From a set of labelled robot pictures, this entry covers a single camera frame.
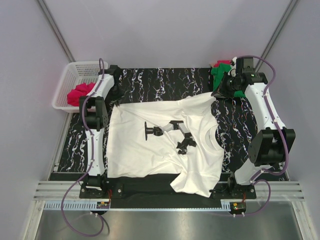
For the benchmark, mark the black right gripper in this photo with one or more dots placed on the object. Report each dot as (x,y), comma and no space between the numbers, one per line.
(222,89)

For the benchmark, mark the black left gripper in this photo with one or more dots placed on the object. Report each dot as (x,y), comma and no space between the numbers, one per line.
(116,99)

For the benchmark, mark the white printed t-shirt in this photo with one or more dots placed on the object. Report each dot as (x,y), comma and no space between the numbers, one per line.
(132,153)

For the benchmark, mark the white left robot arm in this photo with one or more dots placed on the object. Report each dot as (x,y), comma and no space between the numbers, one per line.
(94,115)

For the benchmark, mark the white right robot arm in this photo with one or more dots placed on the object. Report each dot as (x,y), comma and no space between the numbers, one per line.
(269,150)

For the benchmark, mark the folded green t-shirt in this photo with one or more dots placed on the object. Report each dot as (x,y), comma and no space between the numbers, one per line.
(222,75)

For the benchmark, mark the folded red t-shirt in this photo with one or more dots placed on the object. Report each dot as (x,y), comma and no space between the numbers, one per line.
(226,62)

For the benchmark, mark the crumpled pink t-shirt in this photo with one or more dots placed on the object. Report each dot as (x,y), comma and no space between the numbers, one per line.
(80,90)

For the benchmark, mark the black marble pattern mat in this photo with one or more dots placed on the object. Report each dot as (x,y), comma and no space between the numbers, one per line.
(236,121)

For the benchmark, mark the white plastic basket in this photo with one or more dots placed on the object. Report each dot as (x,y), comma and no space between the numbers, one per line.
(74,74)

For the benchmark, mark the right controller board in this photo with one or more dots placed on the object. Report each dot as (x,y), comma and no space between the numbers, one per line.
(239,206)

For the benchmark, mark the controller board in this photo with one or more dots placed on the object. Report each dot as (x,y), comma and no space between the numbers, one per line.
(103,205)
(239,206)

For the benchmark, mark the left controller board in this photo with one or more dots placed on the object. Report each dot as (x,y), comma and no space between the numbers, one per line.
(103,205)

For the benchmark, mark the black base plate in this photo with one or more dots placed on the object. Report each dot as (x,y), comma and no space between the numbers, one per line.
(155,192)

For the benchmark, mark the aluminium rail frame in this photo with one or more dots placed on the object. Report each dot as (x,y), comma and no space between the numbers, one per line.
(278,213)

